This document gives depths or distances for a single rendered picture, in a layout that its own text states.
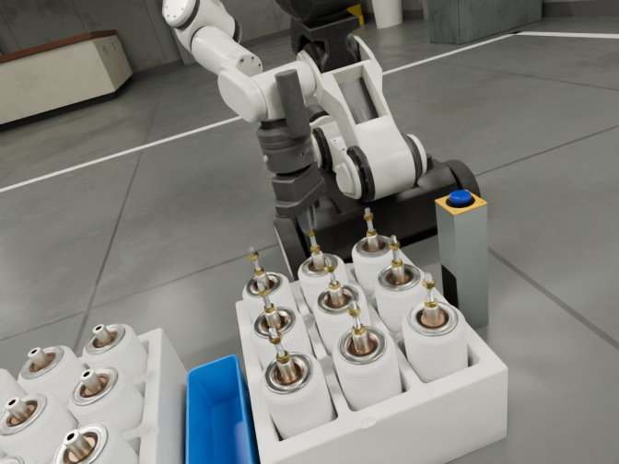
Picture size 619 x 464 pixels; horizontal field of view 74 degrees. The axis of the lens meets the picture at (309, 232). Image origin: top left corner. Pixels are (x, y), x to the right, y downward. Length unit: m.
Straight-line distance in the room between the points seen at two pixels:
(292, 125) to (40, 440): 0.64
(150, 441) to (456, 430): 0.49
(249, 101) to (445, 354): 0.48
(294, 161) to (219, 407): 0.57
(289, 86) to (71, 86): 6.57
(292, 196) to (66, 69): 6.51
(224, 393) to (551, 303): 0.76
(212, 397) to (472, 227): 0.64
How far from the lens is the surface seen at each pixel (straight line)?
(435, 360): 0.68
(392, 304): 0.74
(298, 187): 0.70
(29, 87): 7.27
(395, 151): 0.98
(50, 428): 0.84
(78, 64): 7.06
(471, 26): 4.26
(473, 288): 0.93
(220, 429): 0.96
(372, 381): 0.64
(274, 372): 0.65
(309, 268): 0.83
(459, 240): 0.84
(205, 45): 0.80
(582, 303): 1.11
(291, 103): 0.63
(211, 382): 0.95
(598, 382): 0.96
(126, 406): 0.80
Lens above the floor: 0.72
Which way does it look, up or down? 30 degrees down
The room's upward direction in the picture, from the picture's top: 15 degrees counter-clockwise
